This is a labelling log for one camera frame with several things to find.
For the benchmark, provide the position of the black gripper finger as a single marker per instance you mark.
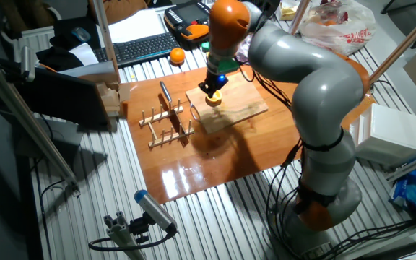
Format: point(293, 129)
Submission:
point(213, 92)
point(203, 88)

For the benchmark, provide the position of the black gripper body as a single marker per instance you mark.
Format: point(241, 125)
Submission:
point(215, 80)

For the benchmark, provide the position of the cut orange piece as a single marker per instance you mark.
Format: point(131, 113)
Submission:
point(215, 102)

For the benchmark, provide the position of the steel cleaver knife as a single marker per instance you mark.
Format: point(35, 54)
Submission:
point(165, 92)

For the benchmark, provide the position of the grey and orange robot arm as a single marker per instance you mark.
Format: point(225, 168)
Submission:
point(320, 90)

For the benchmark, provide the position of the whole orange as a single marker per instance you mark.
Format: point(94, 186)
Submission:
point(177, 56)

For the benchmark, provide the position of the wooden cutting board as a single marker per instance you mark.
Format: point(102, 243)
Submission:
point(240, 104)

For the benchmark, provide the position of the clear plastic bag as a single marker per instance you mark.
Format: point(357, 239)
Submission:
point(242, 48)

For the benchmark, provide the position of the wooden dish rack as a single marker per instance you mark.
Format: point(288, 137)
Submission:
point(161, 116)

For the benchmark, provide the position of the orange black teach pendant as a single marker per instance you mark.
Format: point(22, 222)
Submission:
point(186, 18)

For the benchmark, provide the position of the black keyboard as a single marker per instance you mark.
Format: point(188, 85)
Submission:
point(143, 48)

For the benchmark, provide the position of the large brown wooden board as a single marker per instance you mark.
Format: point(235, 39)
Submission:
point(200, 166)

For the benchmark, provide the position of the white paper stack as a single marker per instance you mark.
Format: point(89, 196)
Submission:
point(135, 25)

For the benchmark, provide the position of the brown fabric bag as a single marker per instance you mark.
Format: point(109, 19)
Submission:
point(121, 11)

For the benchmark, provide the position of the white paper sheet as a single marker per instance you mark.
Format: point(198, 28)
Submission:
point(85, 54)

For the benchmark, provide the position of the computer mouse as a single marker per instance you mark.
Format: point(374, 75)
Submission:
point(81, 34)

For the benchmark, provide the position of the white printed plastic bag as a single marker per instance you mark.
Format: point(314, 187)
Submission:
point(345, 32)

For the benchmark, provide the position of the black monitor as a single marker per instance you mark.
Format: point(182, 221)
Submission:
point(60, 97)

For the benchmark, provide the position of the white ribbed radiator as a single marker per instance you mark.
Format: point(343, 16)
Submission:
point(31, 38)

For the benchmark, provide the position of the white foam box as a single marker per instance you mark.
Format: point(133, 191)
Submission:
point(392, 133)

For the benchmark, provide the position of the aluminium frame post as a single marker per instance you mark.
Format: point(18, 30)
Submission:
point(24, 119)
point(414, 164)
point(299, 16)
point(103, 32)
point(406, 43)

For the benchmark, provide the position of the grey camera with blue cap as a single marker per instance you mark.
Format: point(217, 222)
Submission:
point(154, 209)

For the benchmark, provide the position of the black camera clamp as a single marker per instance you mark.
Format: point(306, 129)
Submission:
point(139, 227)

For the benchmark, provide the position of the aluminium profile camera stand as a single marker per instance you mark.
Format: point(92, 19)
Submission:
point(121, 234)

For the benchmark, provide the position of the grey cylindrical camera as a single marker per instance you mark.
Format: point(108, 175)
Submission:
point(27, 63)

